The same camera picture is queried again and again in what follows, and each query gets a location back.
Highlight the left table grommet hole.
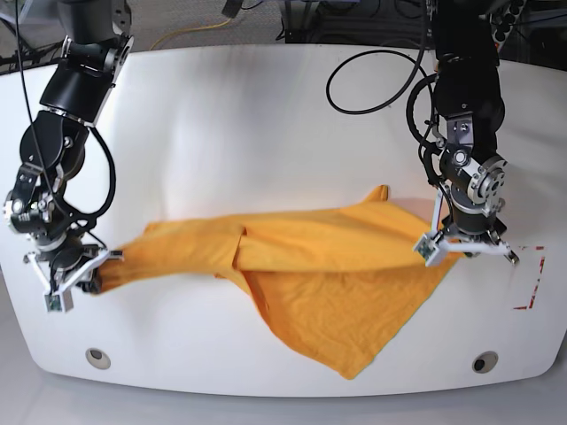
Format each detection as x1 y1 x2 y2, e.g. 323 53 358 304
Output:
85 348 111 370

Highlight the table grommet hole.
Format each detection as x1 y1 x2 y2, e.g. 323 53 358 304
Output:
85 348 111 370
472 352 499 374

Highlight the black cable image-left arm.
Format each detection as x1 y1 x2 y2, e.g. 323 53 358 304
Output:
64 127 116 221

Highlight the right table grommet hole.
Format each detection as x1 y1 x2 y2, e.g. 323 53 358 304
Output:
472 352 499 374

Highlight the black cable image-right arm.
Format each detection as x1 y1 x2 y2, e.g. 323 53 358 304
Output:
326 43 444 187

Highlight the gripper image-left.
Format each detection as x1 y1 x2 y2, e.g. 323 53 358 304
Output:
33 234 103 295

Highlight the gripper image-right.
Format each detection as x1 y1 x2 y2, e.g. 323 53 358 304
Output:
445 194 508 242

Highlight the red tape rectangle marking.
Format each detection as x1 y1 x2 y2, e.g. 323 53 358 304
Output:
509 245 547 311

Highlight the orange yellow T-shirt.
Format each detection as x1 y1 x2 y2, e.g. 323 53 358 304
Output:
99 185 459 380

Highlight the yellow cable on floor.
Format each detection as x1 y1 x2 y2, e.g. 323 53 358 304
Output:
150 8 234 52

